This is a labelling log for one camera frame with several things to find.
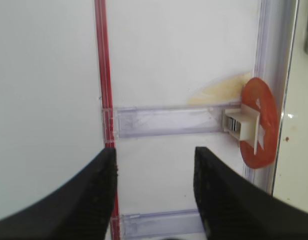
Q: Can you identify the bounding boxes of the upper left clear rail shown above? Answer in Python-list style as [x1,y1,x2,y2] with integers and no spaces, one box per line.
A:
[102,104,240,143]

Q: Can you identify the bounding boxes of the left red straw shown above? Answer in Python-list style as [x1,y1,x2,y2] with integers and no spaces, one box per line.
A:
[94,0,121,240]

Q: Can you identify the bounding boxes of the white tomato pusher block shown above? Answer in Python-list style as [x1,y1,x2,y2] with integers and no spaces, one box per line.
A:
[222,104,265,155]

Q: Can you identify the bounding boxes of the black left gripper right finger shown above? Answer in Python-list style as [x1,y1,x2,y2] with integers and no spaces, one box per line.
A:
[193,146,308,240]

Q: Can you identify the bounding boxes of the cream metal tray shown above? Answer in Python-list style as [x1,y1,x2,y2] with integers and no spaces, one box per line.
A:
[272,0,308,212]

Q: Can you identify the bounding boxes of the upright tomato slices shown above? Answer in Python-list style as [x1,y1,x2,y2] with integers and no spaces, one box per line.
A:
[239,78,279,169]

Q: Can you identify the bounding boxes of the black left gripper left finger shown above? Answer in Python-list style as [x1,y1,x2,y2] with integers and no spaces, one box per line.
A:
[0,148,118,240]

